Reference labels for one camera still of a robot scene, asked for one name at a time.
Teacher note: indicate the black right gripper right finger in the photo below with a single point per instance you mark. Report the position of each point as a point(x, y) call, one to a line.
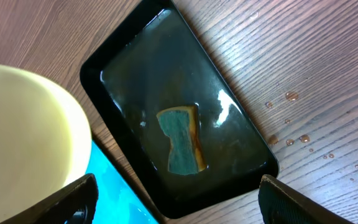
point(280, 203)

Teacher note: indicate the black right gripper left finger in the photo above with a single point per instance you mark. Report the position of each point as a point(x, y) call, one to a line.
point(75, 203)

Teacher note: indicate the yellow plate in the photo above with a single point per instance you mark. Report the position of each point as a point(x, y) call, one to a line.
point(45, 139)

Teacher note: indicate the green yellow sponge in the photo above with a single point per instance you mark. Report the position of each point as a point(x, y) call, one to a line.
point(181, 125)

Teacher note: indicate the teal plastic tray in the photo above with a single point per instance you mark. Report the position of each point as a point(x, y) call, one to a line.
point(117, 202)

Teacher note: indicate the black water tray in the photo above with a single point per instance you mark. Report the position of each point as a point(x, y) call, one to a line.
point(152, 62)

